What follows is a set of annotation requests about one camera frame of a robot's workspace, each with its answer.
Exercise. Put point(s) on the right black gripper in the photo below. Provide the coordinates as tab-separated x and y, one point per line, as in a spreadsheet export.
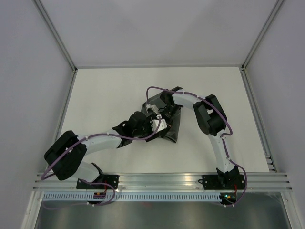
170	120

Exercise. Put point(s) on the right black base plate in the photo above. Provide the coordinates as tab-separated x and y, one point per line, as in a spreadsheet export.
212	182

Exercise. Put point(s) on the white slotted cable duct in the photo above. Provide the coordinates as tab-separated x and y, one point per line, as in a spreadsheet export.
134	196

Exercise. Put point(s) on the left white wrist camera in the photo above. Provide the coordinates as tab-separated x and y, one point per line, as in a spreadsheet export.
158	124

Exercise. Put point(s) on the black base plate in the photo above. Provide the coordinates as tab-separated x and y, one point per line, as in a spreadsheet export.
101	183
212	182

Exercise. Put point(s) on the grey cloth napkin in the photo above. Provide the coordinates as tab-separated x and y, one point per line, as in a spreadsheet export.
172	134

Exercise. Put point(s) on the aluminium front rail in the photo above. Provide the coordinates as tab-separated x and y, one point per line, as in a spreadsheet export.
162	182

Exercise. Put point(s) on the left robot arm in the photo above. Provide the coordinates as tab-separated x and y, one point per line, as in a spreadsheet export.
65	156

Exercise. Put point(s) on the aluminium cage frame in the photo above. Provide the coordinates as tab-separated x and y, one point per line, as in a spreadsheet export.
121	48

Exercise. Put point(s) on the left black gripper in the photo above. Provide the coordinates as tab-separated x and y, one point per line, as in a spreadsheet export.
148	121

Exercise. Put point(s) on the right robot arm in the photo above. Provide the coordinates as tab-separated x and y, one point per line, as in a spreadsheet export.
211	120

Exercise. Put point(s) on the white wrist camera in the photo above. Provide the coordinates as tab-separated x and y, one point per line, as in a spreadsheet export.
158	124
151	108

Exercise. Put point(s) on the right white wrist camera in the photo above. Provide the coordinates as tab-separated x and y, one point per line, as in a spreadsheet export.
151	108

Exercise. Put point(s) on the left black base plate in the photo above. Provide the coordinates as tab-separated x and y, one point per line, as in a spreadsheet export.
101	183

